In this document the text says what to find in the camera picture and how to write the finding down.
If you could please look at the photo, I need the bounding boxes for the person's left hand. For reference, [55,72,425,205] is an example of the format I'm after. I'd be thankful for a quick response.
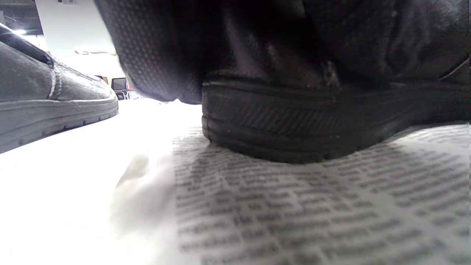
[94,0,471,105]

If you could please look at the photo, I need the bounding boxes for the black leather shoe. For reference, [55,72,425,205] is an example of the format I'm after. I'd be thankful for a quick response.
[201,7,471,164]
[0,24,119,154]

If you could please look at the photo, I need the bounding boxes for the black mesh office chair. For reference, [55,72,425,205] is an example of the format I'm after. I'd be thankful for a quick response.
[111,77,130,100]

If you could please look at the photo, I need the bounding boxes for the newspaper sheet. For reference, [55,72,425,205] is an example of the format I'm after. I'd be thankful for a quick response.
[110,121,471,265]

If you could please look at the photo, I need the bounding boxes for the white wall-mounted object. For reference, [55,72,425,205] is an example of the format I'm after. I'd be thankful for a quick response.
[74,46,117,56]

